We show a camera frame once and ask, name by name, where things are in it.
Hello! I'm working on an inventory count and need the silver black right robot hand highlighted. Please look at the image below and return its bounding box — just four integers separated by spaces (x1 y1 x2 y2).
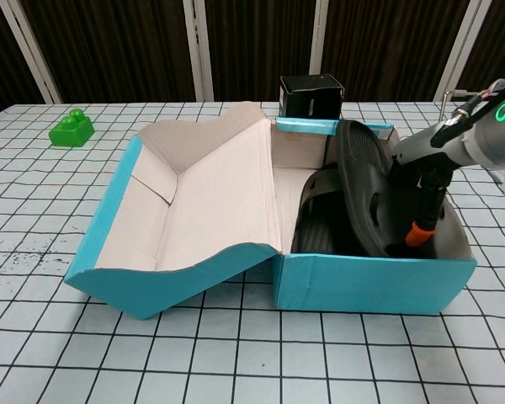
389 120 481 249

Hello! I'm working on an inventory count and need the black rubber slipper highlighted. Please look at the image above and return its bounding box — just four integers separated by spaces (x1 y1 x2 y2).
292 163 405 256
335 120 443 258

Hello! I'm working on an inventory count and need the light blue shoebox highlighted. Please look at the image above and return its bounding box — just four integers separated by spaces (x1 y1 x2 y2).
63 100 477 322

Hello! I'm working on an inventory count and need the white black-grid checkered tablecloth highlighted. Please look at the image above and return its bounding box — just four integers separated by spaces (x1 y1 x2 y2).
0 99 505 404

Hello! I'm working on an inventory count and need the black square cup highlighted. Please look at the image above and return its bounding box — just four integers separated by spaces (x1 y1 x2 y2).
278 74 346 120

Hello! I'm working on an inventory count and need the green toy building block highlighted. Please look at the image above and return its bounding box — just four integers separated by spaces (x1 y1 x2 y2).
48 108 95 149

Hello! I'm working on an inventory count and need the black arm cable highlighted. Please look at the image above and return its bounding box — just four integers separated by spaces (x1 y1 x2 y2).
429 86 505 147

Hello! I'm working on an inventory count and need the white partition frame post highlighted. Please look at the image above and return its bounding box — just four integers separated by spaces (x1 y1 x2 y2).
309 0 330 77
435 0 492 102
181 0 215 102
2 0 63 104

